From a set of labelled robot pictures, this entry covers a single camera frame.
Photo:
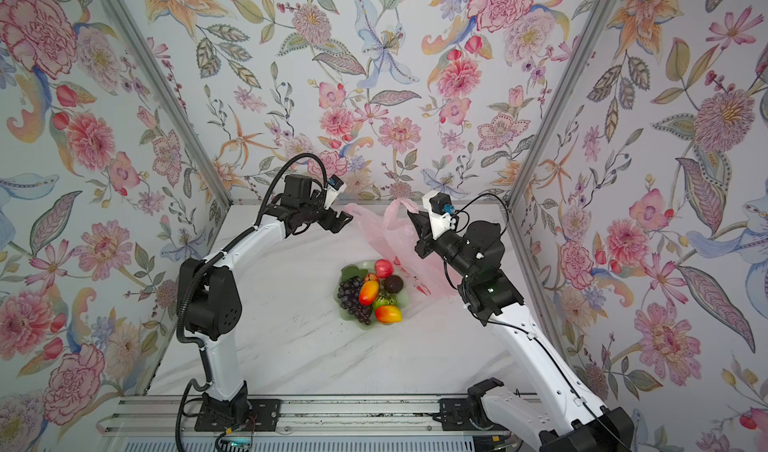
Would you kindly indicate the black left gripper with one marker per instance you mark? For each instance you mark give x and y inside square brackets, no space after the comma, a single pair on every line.
[338,224]

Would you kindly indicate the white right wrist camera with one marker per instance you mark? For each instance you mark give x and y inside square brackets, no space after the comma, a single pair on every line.
[441,214]

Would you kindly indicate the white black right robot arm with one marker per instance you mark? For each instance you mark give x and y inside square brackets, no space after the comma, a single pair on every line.
[571,417]

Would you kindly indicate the dark brown round fruit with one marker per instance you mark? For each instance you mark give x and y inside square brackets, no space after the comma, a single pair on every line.
[393,284]

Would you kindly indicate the aluminium corner post left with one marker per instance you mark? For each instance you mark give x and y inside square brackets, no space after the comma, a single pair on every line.
[137,45]

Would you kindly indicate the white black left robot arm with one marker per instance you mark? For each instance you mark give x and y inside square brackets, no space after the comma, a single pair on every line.
[209,303]

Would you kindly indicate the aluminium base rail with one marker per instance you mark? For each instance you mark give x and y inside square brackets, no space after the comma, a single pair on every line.
[301,415]

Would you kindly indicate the aluminium corner post right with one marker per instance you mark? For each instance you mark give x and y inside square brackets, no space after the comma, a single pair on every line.
[562,93]

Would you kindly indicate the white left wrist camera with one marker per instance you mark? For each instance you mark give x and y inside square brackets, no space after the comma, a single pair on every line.
[335,187]

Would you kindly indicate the aluminium corner post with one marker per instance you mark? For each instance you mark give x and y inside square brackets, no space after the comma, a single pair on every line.
[562,93]
[137,45]

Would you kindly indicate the purple grape bunch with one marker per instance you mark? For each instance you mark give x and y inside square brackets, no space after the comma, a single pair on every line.
[348,294]

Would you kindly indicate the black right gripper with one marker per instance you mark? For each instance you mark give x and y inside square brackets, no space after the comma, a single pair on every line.
[424,229]

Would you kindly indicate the orange red mango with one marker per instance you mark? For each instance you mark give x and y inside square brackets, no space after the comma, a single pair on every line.
[368,293]

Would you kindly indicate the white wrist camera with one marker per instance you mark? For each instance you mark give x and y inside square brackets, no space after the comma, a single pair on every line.
[441,214]
[335,187]

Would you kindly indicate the green apple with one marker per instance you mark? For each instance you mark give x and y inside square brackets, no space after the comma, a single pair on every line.
[385,299]

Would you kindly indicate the pink plastic bag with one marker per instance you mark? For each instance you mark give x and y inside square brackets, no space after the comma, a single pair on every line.
[393,236]

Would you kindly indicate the red apple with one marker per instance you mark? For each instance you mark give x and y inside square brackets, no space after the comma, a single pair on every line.
[383,269]

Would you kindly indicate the yellow red mango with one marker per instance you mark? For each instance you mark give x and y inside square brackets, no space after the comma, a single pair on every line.
[388,314]

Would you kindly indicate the green plastic fruit plate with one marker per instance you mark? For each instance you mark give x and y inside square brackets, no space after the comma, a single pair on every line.
[402,297]

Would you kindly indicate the green grape leaf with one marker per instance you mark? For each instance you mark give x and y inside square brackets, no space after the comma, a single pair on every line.
[351,272]

